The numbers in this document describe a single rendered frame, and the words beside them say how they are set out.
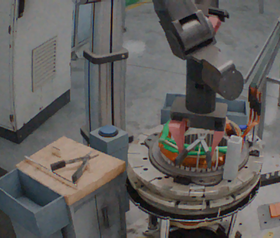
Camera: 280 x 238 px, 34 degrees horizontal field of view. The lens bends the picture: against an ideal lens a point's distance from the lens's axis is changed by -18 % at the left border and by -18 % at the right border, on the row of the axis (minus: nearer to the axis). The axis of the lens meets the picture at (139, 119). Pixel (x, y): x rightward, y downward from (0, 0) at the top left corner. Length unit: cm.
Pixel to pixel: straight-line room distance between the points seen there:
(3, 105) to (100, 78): 203
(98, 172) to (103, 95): 41
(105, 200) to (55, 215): 18
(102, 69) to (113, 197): 42
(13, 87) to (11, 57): 23
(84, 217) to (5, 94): 233
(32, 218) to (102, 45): 64
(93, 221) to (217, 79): 49
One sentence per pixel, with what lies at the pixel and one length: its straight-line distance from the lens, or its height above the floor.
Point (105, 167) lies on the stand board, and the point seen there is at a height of 106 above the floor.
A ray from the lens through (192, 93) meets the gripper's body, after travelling 91.
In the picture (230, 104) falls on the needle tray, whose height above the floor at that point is 105.
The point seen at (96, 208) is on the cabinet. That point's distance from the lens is 116.
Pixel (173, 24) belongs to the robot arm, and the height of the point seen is 144.
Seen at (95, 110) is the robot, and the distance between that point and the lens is 152.
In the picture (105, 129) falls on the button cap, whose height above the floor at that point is 104.
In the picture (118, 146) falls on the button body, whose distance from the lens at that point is 135.
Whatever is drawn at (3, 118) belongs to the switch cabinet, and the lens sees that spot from 350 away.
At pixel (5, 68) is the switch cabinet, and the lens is 331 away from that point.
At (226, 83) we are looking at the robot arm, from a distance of 84.
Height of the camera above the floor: 166
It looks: 26 degrees down
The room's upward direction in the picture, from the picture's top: straight up
